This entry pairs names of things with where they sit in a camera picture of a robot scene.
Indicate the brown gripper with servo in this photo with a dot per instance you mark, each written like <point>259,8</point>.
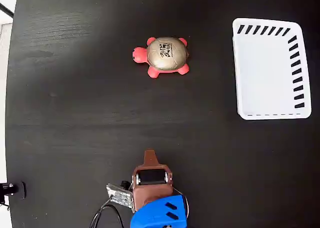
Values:
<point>152,193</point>

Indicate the pink turtle toy silver shell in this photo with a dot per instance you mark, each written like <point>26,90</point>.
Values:
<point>166,53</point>

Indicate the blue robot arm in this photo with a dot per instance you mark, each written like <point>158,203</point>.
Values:
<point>160,213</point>

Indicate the white plastic basket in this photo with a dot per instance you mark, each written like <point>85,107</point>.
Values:
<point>262,75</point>

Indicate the black table clamp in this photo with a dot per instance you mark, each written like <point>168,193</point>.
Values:
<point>17,189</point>

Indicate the black rod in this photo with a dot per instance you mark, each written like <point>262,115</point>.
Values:
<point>6,9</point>

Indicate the bare camera circuit board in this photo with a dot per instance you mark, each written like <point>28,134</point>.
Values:
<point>120,195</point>

